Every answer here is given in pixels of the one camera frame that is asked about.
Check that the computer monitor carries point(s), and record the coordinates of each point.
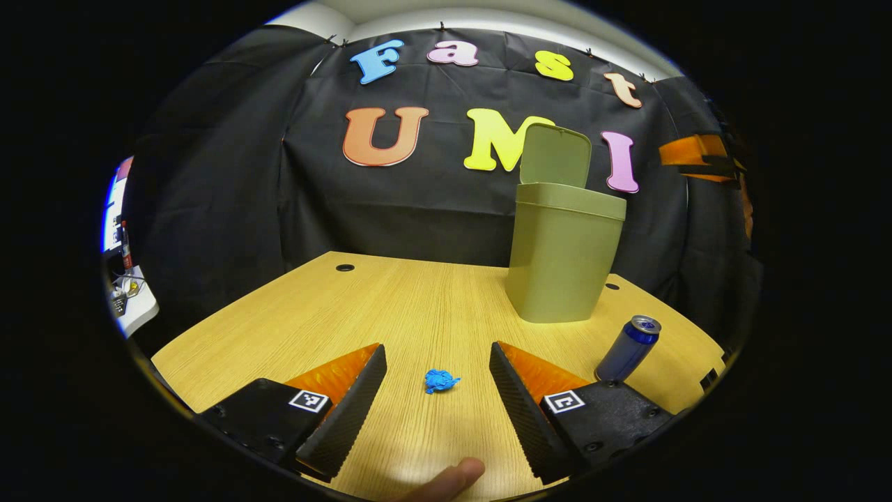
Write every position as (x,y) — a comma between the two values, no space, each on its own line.
(115,209)

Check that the small red bottle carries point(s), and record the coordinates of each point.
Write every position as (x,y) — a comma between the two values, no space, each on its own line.
(126,247)

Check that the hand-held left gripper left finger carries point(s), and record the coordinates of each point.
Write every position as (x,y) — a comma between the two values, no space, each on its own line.
(348,411)

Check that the small black desk clip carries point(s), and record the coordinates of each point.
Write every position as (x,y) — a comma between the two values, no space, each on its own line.
(709,380)

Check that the white side table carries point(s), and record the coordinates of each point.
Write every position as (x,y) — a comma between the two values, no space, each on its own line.
(139,310)

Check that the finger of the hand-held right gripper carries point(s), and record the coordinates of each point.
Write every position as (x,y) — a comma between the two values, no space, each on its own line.
(686,150)

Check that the wooden desktop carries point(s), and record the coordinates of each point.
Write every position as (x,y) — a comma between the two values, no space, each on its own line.
(418,314)

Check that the black backdrop cloth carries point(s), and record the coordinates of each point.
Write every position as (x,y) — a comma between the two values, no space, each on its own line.
(223,181)

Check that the blue paper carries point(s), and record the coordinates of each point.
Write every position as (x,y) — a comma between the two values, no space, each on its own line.
(440,381)

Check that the small black calculator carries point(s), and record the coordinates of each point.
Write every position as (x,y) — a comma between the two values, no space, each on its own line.
(118,304)

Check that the blue pop can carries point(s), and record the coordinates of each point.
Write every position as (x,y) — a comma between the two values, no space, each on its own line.
(627,348)

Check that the green desktop garbage bin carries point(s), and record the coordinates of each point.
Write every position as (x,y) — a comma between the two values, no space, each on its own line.
(557,258)

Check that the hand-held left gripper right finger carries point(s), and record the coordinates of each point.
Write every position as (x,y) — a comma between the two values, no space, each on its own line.
(519,411)

